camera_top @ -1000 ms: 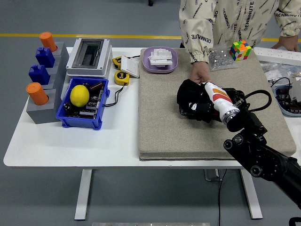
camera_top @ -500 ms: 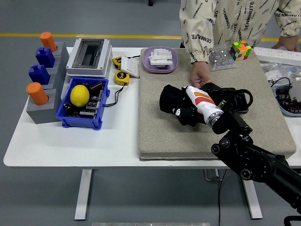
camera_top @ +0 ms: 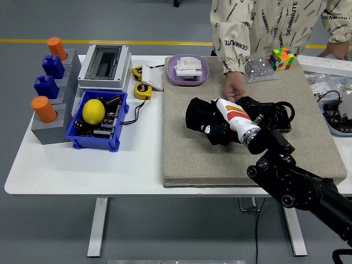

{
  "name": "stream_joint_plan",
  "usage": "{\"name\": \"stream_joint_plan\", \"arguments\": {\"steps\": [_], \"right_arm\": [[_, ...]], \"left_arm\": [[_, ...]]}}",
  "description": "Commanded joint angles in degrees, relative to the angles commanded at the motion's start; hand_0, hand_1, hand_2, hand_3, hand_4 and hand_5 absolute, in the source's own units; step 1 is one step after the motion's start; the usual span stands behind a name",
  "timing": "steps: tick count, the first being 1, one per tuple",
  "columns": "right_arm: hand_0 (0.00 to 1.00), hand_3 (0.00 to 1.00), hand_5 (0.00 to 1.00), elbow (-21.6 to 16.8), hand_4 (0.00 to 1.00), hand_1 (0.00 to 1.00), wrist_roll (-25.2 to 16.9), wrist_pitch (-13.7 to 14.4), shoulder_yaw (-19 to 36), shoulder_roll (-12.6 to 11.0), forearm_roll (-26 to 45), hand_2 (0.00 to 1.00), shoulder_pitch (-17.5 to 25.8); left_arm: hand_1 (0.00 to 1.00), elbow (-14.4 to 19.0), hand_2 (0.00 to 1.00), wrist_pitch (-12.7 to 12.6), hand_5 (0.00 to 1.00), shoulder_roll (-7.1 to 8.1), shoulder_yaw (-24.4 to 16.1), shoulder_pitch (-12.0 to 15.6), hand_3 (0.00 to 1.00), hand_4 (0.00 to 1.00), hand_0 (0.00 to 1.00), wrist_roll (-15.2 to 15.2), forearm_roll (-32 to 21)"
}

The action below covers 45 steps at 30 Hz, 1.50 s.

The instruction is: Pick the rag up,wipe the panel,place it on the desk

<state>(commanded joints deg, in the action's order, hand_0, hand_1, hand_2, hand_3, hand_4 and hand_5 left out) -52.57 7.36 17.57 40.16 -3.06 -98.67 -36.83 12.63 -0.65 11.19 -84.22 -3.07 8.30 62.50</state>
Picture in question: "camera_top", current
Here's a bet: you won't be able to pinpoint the person's left hand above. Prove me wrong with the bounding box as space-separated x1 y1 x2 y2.
318 41 351 61

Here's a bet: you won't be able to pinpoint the person's right hand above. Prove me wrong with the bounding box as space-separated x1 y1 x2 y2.
222 71 250 103

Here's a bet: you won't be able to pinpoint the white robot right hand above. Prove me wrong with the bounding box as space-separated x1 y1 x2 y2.
202 97 254 138

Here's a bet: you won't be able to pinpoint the black rag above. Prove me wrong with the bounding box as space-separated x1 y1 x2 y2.
184 96 240 146

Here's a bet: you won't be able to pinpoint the white power strip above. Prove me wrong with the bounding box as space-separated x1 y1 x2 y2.
296 54 352 78

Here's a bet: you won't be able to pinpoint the clear bag of metal nuts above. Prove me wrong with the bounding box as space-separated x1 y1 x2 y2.
243 51 279 84

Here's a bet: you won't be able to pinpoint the clear plastic bags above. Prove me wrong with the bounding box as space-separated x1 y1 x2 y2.
304 71 352 97

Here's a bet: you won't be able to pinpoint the colourful puzzle cube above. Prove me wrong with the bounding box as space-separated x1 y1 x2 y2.
268 46 295 72

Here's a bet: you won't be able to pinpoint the grey-brown mat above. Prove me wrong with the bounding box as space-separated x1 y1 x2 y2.
161 56 348 189

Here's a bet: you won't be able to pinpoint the purple plate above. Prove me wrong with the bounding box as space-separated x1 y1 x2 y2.
167 54 209 86

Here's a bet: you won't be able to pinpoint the person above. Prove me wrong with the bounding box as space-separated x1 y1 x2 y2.
208 0 352 75

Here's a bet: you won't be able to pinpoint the light blue tray of boards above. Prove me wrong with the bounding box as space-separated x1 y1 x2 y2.
319 99 352 138

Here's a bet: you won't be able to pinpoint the yellow tape measure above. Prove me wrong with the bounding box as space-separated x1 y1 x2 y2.
133 81 152 100
131 65 144 81

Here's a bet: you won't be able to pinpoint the grey electrical distribution box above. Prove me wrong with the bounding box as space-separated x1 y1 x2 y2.
76 43 132 92

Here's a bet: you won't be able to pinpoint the brown cylindrical capacitor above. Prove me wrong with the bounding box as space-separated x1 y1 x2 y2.
106 94 122 107

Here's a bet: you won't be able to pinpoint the dark circuit board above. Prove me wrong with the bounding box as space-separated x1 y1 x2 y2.
74 95 123 138

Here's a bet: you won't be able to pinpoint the white table leg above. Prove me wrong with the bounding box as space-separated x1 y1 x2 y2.
87 197 108 259
280 200 308 257

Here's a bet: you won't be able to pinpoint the yellow lemon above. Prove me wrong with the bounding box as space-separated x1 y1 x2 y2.
82 98 106 126

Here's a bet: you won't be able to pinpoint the blue plastic bin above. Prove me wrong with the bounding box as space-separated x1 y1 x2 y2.
64 89 129 153

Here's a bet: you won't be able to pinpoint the orange cylinder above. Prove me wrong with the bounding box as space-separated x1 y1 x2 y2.
30 96 58 124
46 37 68 61

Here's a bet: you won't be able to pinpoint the blue plastic block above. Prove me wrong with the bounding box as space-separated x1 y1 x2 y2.
41 54 65 80
33 75 60 100

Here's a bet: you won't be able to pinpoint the grey stepped block holder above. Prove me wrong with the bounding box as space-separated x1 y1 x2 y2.
30 48 83 146

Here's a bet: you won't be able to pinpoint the black looped cable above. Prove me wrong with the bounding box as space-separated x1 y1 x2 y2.
316 90 343 105

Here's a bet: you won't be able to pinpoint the white switch parts stack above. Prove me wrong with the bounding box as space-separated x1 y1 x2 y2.
173 55 204 79

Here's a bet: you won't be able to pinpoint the white wall switch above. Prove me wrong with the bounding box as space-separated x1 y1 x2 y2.
140 65 165 91

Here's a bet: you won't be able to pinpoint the metal bracket under table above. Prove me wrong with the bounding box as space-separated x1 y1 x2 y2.
238 197 261 212

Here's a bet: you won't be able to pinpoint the thin black cord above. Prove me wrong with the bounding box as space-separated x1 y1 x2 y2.
120 96 151 126

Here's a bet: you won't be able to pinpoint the black cable under table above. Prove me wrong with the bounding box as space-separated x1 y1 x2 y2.
255 197 267 264

